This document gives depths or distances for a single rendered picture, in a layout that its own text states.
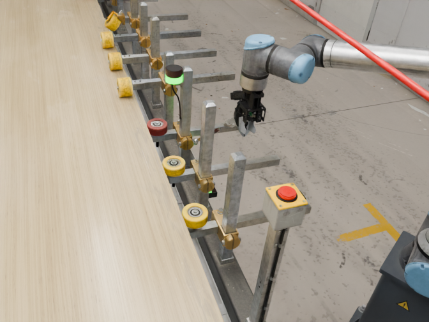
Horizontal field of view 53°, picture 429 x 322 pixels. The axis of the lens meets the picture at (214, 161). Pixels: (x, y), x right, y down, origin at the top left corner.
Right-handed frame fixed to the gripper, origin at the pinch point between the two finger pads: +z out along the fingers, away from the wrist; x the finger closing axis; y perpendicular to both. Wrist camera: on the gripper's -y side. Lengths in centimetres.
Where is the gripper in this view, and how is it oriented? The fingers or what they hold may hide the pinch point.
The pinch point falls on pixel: (243, 131)
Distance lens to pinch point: 158.4
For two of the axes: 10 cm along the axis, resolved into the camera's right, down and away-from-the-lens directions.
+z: -0.8, 7.8, 6.2
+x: 9.3, -1.6, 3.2
